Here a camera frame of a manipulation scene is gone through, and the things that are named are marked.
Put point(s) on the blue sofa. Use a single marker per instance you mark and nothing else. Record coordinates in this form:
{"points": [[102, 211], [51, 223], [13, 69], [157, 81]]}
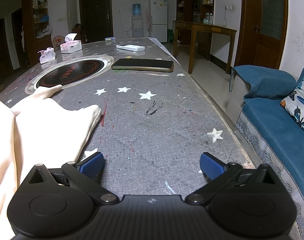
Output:
{"points": [[279, 120]]}

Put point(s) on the black smartphone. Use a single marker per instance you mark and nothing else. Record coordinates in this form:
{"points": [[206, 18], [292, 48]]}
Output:
{"points": [[142, 64]]}

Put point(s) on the round black induction cooktop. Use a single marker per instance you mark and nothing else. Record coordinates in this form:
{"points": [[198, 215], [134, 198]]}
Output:
{"points": [[74, 70]]}

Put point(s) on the grey star table cover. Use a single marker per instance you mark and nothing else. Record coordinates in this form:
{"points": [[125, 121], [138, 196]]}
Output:
{"points": [[167, 120]]}

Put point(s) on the round patterned hand fan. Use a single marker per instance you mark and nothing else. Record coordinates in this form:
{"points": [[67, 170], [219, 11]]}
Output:
{"points": [[58, 41]]}

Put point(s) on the dark entrance door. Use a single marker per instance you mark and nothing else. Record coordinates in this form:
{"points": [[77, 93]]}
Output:
{"points": [[95, 15]]}

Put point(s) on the pink white tissue box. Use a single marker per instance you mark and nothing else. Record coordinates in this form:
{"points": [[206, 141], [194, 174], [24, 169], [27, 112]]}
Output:
{"points": [[71, 46]]}

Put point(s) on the water dispenser with blue bottle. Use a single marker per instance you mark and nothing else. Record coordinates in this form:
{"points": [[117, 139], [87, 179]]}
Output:
{"points": [[137, 22]]}

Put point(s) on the wooden open shelf cabinet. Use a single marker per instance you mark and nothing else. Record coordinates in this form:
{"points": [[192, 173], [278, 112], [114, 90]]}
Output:
{"points": [[39, 12]]}

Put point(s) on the wooden side table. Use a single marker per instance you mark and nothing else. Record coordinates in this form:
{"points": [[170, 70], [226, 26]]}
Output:
{"points": [[204, 27]]}

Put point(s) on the white refrigerator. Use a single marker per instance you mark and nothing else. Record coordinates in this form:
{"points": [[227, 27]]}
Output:
{"points": [[158, 20]]}

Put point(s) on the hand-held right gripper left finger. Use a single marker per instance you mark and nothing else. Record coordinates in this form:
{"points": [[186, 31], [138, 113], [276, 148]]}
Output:
{"points": [[93, 166]]}

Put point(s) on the white remote control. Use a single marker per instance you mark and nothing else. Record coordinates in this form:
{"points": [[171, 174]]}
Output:
{"points": [[130, 47]]}

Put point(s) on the tall wooden shelf unit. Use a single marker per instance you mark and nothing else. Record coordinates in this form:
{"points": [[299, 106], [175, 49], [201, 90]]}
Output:
{"points": [[194, 2]]}

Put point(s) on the small flat packet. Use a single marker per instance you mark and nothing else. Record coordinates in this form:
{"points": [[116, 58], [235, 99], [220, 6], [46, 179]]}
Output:
{"points": [[110, 39]]}

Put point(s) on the brown door with glass pane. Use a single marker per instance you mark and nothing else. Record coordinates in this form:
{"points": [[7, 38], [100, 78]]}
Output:
{"points": [[264, 30]]}

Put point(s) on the cream garment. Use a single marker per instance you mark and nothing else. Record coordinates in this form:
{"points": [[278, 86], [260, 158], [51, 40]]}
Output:
{"points": [[42, 130]]}

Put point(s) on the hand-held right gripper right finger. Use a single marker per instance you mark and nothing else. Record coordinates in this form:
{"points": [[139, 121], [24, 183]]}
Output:
{"points": [[211, 166]]}

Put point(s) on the butterfly print cushion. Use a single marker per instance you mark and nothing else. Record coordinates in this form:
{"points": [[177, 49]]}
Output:
{"points": [[300, 102]]}

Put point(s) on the glass jar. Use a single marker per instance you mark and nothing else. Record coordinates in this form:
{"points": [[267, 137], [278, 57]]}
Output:
{"points": [[207, 19]]}

